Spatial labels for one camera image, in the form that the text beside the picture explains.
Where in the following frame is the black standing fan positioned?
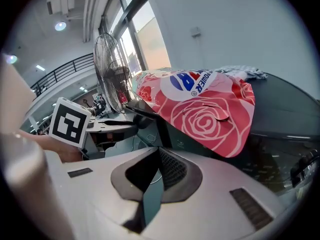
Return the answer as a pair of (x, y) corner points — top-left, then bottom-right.
(92, 32), (134, 115)

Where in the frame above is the person's left forearm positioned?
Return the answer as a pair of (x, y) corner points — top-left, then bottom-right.
(18, 130), (84, 164)

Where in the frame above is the checked grey cloth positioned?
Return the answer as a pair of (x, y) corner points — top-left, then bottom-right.
(215, 64), (269, 81)

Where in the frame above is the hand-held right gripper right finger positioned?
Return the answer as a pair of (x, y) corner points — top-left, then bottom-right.
(141, 146), (286, 240)

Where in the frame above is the black balcony railing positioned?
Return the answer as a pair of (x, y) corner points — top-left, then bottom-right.
(29, 53), (95, 98)

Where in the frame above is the pink rose-print detergent bag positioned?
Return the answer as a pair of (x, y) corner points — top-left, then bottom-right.
(131, 67), (256, 159)

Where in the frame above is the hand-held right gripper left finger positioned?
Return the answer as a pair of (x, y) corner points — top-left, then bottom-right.
(44, 146), (161, 240)

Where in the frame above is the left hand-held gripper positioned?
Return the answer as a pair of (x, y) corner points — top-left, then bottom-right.
(48, 96), (139, 161)

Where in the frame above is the large glass window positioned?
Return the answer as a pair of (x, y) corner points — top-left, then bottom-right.
(99, 0), (172, 81)

